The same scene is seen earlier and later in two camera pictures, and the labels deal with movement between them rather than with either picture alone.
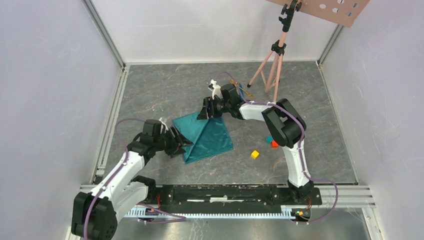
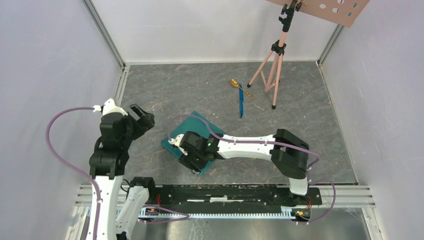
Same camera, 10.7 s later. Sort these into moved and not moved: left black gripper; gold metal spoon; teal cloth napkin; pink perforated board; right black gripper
Moved: right black gripper; teal cloth napkin; left black gripper
Not moved: pink perforated board; gold metal spoon
